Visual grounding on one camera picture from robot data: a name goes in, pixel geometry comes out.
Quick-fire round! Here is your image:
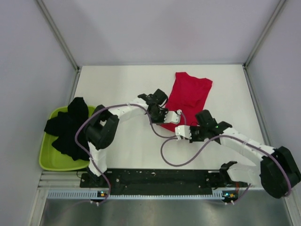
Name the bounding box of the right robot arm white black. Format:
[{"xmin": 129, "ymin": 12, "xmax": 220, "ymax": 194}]
[{"xmin": 189, "ymin": 110, "xmax": 301, "ymax": 199}]

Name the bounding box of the aluminium side rail right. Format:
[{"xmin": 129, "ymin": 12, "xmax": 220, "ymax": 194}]
[{"xmin": 242, "ymin": 65, "xmax": 272, "ymax": 145}]

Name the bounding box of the grey slotted cable duct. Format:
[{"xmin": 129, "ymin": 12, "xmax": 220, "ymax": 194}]
[{"xmin": 47, "ymin": 189, "xmax": 238, "ymax": 201}]

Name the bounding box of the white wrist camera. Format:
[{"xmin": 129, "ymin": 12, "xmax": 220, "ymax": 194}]
[
  {"xmin": 175, "ymin": 125, "xmax": 191, "ymax": 140},
  {"xmin": 164, "ymin": 110, "xmax": 182, "ymax": 124}
]

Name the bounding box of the green plastic bin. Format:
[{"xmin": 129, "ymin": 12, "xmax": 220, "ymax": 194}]
[{"xmin": 39, "ymin": 105, "xmax": 95, "ymax": 171}]

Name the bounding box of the aluminium frame post left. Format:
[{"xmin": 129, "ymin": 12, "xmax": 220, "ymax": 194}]
[{"xmin": 34, "ymin": 0, "xmax": 80, "ymax": 71}]

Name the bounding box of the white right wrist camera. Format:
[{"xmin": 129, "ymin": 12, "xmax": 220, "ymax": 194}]
[{"xmin": 175, "ymin": 125, "xmax": 191, "ymax": 140}]

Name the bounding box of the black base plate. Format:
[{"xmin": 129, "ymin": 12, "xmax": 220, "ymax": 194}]
[{"xmin": 79, "ymin": 168, "xmax": 247, "ymax": 196}]

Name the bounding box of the aluminium frame post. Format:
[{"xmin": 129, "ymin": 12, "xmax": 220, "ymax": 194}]
[
  {"xmin": 34, "ymin": 0, "xmax": 80, "ymax": 71},
  {"xmin": 243, "ymin": 0, "xmax": 288, "ymax": 69}
]

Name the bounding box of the aluminium frame post right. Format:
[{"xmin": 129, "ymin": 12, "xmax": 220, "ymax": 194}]
[{"xmin": 243, "ymin": 0, "xmax": 288, "ymax": 69}]

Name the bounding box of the black t shirt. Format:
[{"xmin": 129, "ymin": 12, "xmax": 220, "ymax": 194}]
[{"xmin": 44, "ymin": 97, "xmax": 89, "ymax": 161}]

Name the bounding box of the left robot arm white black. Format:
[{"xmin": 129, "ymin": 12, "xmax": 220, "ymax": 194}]
[{"xmin": 81, "ymin": 89, "xmax": 169, "ymax": 187}]

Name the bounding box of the red t shirt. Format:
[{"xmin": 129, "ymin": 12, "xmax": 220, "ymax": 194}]
[{"xmin": 166, "ymin": 72, "xmax": 213, "ymax": 125}]

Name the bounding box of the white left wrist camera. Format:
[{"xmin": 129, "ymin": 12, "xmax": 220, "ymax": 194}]
[{"xmin": 164, "ymin": 110, "xmax": 182, "ymax": 124}]

